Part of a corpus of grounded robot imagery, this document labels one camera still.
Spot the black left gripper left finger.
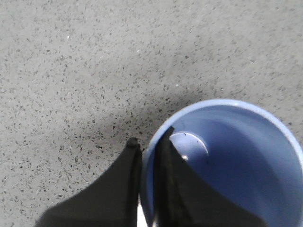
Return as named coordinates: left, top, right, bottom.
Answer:
left=36, top=138, right=143, bottom=227

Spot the blue plastic cup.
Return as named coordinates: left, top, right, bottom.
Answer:
left=141, top=99, right=303, bottom=227

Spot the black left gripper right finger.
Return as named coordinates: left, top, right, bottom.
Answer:
left=152, top=127, right=267, bottom=227

